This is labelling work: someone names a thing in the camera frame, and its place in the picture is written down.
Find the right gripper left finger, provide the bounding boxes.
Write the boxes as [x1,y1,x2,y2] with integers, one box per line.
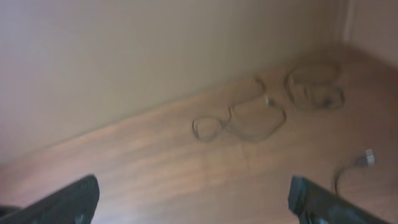
[1,174,100,224]

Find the black USB cable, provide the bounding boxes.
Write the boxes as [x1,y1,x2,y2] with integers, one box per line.
[283,60,346,111]
[192,76,287,144]
[334,148,379,197]

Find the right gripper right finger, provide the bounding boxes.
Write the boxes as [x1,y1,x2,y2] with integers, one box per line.
[288,175,387,224]

